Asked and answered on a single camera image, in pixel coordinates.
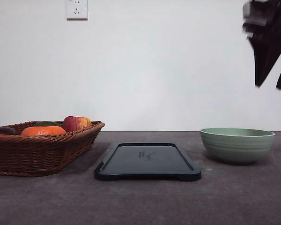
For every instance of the orange fruit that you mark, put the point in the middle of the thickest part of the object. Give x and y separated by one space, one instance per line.
43 130

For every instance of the dark purple fruit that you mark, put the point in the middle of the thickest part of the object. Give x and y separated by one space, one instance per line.
7 130

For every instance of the dark green rectangular tray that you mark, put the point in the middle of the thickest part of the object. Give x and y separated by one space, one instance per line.
147 161

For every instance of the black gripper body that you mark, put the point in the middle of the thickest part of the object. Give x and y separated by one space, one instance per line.
261 25

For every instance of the green fruit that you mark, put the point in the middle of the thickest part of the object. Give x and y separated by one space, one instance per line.
46 123

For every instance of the brown wicker basket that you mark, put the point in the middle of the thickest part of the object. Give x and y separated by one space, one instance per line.
40 148

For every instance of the red yellow apple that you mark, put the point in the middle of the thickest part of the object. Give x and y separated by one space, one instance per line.
74 123

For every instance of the white wall socket left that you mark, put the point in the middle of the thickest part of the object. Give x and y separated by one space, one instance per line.
77 11

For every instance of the light green bowl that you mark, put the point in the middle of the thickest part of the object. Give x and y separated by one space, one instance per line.
237 145

